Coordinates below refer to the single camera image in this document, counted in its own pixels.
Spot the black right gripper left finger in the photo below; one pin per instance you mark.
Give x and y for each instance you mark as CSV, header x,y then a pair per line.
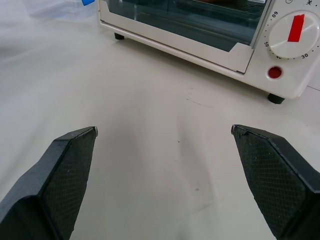
x,y
57,185

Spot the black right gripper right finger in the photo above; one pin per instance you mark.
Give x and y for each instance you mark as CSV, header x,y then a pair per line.
x,y
277,180

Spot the white toaster oven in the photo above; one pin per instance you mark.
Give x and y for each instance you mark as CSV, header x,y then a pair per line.
x,y
275,80

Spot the glass oven door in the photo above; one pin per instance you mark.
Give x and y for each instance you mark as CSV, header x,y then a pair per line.
x,y
180,27

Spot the red indicator light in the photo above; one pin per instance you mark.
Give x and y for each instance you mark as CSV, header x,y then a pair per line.
x,y
274,72

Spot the white timer knob red tape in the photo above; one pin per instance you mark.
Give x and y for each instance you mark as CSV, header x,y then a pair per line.
x,y
295,35

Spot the clear plastic sheet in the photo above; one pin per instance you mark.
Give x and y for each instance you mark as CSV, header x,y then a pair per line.
x,y
62,10

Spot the blue tape piece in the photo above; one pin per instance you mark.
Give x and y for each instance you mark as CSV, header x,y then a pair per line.
x,y
87,2

